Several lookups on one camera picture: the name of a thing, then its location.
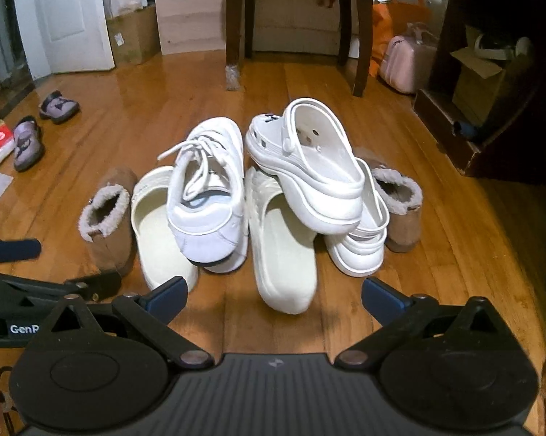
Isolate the white door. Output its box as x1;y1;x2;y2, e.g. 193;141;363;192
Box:
12;0;116;80

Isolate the light wooden board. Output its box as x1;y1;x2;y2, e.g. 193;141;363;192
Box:
154;0;228;56

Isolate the open cardboard box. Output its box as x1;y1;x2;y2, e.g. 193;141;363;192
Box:
450;25;523;130

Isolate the closed cardboard box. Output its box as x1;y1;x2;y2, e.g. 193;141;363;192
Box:
106;4;161;65

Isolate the dark wooden cabinet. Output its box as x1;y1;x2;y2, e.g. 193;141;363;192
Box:
413;0;546;187

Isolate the orange bag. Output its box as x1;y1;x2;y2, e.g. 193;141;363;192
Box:
370;0;433;78

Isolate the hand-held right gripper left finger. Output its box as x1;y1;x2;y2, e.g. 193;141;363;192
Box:
50;276;216;370

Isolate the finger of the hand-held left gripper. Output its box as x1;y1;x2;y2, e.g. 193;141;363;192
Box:
0;238;42;266
71;270;121;304

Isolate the white clog with charms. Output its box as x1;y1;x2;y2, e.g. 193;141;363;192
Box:
324;158;390;279
246;98;365;233

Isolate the crumpled plastic bag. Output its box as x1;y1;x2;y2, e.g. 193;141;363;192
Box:
108;0;146;15

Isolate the cream slide sandal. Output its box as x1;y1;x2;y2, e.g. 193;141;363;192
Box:
247;166;320;315
131;166;200;292

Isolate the white headset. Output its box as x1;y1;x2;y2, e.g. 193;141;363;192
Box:
475;34;534;62

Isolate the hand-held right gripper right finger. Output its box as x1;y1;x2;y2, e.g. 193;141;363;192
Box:
334;277;500;370

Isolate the brown fleece-lined slipper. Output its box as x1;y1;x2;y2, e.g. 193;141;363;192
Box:
355;148;425;254
79;166;140;279

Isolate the small pink suitcase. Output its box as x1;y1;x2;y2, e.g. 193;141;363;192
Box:
380;23;437;95

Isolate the purple slipper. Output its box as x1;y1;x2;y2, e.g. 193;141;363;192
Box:
13;117;45;172
39;91;80;125

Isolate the white lace-up sneaker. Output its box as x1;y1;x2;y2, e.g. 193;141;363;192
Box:
158;117;249;266
199;218;250;274

